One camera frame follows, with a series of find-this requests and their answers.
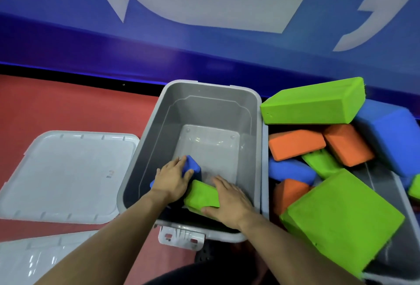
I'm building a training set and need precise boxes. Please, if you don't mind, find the person's left hand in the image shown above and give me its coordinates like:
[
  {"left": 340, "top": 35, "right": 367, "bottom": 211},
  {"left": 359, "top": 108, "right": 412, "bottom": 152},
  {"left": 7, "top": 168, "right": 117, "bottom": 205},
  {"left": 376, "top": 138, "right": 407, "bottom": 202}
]
[{"left": 149, "top": 156, "right": 195, "bottom": 203}]

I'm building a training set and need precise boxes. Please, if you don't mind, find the person's right hand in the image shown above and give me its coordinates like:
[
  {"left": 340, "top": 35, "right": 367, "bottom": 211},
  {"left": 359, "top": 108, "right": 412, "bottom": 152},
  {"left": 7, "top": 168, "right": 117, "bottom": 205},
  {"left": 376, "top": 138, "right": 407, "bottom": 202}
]
[{"left": 201, "top": 176, "right": 260, "bottom": 230}]

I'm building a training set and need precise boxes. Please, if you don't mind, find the small blue foam block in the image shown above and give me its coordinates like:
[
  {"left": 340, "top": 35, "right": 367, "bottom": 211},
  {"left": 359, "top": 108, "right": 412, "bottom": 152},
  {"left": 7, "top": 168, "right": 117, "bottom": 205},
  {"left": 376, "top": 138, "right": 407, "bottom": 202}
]
[{"left": 150, "top": 155, "right": 201, "bottom": 189}]

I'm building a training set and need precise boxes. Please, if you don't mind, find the small green foam block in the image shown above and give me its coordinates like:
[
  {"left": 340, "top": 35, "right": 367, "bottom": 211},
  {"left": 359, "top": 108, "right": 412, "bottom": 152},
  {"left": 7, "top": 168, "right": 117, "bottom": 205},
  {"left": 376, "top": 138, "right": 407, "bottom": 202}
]
[{"left": 184, "top": 180, "right": 221, "bottom": 217}]

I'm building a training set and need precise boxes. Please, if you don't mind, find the person's left forearm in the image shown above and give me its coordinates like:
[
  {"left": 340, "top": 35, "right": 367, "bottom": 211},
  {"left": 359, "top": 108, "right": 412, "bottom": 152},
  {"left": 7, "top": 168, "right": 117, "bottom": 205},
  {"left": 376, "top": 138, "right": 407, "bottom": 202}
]
[{"left": 34, "top": 192, "right": 180, "bottom": 285}]

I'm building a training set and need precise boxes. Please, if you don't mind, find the person's right forearm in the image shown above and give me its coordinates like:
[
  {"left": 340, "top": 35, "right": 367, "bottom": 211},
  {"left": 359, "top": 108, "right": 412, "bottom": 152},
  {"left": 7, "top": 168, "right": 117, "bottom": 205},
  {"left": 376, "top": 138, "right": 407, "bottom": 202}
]
[{"left": 236, "top": 212, "right": 363, "bottom": 285}]

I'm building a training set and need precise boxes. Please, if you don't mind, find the empty grey plastic bin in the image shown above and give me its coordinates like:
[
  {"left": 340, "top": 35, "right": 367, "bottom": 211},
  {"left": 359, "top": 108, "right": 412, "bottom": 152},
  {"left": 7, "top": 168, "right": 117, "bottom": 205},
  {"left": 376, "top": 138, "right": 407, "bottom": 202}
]
[{"left": 117, "top": 79, "right": 263, "bottom": 243}]

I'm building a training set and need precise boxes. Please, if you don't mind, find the orange foam block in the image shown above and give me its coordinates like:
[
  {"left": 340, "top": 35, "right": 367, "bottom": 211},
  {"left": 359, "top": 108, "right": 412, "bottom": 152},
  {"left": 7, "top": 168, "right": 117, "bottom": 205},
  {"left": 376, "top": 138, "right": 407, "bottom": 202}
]
[
  {"left": 323, "top": 124, "right": 375, "bottom": 168},
  {"left": 273, "top": 179, "right": 311, "bottom": 218},
  {"left": 268, "top": 129, "right": 327, "bottom": 162}
]

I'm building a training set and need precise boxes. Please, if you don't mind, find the white plastic bin lid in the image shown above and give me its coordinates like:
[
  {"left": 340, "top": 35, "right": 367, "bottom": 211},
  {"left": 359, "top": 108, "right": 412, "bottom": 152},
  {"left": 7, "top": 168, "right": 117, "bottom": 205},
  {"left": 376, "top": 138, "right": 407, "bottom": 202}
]
[
  {"left": 0, "top": 230, "right": 100, "bottom": 285},
  {"left": 0, "top": 130, "right": 140, "bottom": 225}
]

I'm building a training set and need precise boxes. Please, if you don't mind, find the large green foam block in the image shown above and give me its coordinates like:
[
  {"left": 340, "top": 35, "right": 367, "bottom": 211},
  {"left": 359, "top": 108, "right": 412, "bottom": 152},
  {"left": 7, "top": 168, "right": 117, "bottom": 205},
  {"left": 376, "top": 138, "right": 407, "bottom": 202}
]
[{"left": 280, "top": 169, "right": 406, "bottom": 279}]

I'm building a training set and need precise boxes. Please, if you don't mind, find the long green foam block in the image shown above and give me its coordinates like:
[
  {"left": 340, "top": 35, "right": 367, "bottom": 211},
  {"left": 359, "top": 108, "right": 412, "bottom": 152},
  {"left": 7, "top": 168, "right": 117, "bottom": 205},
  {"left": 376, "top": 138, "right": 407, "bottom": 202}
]
[{"left": 260, "top": 77, "right": 366, "bottom": 125}]

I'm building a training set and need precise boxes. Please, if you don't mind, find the grey bin of foam blocks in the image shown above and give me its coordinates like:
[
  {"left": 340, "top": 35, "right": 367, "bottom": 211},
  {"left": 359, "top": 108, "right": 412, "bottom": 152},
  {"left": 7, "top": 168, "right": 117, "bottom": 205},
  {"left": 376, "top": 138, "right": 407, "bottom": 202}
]
[{"left": 261, "top": 121, "right": 420, "bottom": 285}]

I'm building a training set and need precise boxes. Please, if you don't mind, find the large blue foam block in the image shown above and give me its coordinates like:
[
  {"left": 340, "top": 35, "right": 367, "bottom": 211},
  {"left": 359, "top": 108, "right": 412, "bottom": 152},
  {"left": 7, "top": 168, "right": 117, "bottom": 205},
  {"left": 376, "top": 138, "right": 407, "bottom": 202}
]
[{"left": 353, "top": 99, "right": 420, "bottom": 178}]

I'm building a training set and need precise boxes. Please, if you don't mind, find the white bin latch handle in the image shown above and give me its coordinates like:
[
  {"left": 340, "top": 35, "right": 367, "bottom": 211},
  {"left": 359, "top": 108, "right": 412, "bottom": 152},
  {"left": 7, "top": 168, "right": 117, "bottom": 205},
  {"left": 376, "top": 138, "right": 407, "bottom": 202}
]
[{"left": 158, "top": 226, "right": 206, "bottom": 251}]

